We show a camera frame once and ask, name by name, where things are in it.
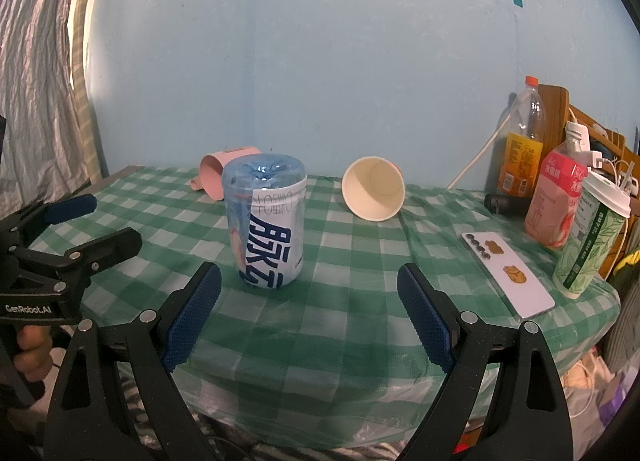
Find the small black object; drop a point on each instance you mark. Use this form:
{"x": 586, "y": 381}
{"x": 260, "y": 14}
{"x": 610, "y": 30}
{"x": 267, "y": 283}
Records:
{"x": 505, "y": 203}

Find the person's left hand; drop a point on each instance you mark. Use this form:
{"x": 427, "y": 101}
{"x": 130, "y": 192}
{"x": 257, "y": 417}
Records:
{"x": 31, "y": 356}

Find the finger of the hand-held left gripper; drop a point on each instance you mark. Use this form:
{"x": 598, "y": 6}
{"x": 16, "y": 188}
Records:
{"x": 107, "y": 246}
{"x": 70, "y": 207}

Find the orange cap soda bottle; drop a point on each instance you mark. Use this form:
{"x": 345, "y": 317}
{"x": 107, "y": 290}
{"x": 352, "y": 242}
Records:
{"x": 521, "y": 146}

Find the grey curtain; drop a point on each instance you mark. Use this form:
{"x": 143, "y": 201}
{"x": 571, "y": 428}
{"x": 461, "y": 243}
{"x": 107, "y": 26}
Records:
{"x": 35, "y": 81}

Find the white smartphone with stickers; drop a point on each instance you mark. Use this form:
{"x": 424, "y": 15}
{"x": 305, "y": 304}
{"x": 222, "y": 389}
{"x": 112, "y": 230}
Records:
{"x": 507, "y": 273}

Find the pink plastic cup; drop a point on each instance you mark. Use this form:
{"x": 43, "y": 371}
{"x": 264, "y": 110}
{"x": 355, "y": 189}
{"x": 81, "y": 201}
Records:
{"x": 215, "y": 175}

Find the green leaf-print takeaway cup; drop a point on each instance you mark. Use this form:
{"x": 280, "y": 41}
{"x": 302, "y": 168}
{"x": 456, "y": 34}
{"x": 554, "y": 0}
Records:
{"x": 592, "y": 236}

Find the cream paper cup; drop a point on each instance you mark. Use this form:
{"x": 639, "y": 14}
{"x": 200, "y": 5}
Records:
{"x": 374, "y": 187}

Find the pink label drink bottle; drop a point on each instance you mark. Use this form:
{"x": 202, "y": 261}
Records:
{"x": 552, "y": 201}

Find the green checkered tablecloth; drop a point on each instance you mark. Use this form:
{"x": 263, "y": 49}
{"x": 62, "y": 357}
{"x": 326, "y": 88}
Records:
{"x": 325, "y": 301}

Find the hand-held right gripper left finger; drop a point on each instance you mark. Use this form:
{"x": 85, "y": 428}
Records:
{"x": 192, "y": 311}

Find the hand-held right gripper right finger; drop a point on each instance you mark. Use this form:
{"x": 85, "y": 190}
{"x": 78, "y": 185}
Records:
{"x": 424, "y": 311}

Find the white charger plug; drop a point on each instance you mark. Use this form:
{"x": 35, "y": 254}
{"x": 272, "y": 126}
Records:
{"x": 582, "y": 143}

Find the upside-down plastic bottle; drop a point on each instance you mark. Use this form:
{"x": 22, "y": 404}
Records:
{"x": 265, "y": 221}

